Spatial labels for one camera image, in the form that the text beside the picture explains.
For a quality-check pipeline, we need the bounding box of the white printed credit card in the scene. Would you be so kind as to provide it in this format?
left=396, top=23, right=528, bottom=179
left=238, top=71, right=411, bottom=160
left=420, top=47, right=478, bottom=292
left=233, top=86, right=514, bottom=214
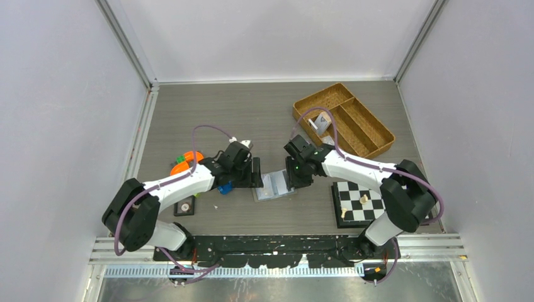
left=256, top=174, right=275, bottom=201

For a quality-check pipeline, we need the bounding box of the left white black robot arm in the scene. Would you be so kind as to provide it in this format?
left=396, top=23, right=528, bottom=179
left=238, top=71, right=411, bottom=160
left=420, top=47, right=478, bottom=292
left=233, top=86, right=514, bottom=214
left=102, top=140, right=263, bottom=260

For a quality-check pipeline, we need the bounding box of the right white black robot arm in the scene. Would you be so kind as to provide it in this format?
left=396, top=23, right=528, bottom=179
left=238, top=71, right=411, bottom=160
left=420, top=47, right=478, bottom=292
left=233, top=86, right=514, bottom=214
left=284, top=135, right=439, bottom=259

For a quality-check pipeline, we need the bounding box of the blue yellow toy car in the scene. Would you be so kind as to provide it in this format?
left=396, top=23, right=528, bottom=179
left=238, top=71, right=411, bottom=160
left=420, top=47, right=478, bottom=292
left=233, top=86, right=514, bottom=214
left=217, top=183, right=232, bottom=195

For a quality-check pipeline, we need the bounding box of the orange tape dispenser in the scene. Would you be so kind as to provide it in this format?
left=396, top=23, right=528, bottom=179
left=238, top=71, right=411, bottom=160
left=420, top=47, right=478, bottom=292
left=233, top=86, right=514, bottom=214
left=170, top=151, right=203, bottom=176

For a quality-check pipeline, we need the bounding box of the black white chessboard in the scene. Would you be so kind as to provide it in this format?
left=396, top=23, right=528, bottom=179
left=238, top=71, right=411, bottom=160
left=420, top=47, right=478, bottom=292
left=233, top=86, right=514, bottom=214
left=331, top=181, right=385, bottom=228

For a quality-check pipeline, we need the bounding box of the small black square box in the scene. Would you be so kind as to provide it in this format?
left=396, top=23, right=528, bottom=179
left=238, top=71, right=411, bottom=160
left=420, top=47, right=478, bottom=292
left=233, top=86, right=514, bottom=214
left=173, top=196, right=196, bottom=217

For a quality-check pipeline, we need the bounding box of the woven wicker divided tray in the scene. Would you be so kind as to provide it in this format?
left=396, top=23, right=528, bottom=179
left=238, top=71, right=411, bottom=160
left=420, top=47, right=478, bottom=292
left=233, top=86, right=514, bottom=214
left=293, top=83, right=395, bottom=159

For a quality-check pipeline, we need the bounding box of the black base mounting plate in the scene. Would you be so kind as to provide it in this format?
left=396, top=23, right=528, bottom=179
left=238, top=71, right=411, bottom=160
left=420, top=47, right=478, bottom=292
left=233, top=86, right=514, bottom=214
left=153, top=235, right=400, bottom=269

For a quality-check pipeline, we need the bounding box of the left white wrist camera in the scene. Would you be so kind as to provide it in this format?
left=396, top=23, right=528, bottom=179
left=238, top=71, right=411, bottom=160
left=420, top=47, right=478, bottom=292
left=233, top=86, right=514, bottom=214
left=229, top=137, right=253, bottom=150

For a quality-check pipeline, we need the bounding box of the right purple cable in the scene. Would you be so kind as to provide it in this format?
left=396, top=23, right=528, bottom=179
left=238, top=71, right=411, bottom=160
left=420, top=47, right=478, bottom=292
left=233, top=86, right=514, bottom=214
left=290, top=106, right=445, bottom=286

